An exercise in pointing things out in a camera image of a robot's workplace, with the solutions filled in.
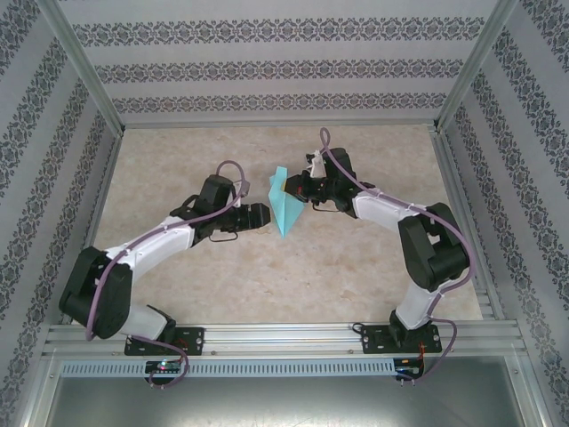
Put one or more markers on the aluminium frame bar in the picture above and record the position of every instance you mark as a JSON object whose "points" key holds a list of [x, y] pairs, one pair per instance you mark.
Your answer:
{"points": [[40, 387], [275, 123], [531, 387]]}

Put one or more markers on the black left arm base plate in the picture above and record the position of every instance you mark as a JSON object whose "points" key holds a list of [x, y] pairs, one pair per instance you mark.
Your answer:
{"points": [[193, 340]]}

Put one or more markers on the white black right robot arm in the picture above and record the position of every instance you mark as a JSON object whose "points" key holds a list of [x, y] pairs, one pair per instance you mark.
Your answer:
{"points": [[382, 209]]}

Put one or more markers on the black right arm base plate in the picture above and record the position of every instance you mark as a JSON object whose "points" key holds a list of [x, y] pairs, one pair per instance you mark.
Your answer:
{"points": [[373, 338]]}

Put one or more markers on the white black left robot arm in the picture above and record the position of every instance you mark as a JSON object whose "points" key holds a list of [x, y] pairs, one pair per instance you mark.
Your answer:
{"points": [[160, 242]]}

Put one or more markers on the aluminium upright frame post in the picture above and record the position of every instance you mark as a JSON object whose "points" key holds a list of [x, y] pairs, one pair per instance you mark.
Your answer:
{"points": [[471, 66], [86, 66]]}

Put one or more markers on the aluminium rear frame bar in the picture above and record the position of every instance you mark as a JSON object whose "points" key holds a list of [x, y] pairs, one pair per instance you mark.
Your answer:
{"points": [[275, 123]]}

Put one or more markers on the aluminium table side rail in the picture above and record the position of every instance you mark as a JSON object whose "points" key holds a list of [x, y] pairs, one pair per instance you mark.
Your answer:
{"points": [[95, 222], [458, 200]]}

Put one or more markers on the aluminium lower frame bar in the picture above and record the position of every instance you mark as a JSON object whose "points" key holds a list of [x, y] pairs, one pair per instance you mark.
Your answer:
{"points": [[531, 387], [40, 387]]}

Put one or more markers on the teal paper sheet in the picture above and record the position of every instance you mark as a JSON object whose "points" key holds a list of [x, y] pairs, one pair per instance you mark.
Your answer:
{"points": [[284, 213]]}

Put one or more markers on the grey metal sheet tray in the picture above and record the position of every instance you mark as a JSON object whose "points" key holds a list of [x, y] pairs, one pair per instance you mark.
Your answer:
{"points": [[284, 405]]}

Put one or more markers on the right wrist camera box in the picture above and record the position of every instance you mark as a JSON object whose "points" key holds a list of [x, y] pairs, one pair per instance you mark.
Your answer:
{"points": [[317, 165]]}

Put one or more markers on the aluminium mounting rail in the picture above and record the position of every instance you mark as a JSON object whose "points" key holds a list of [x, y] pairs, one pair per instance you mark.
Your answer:
{"points": [[275, 338]]}

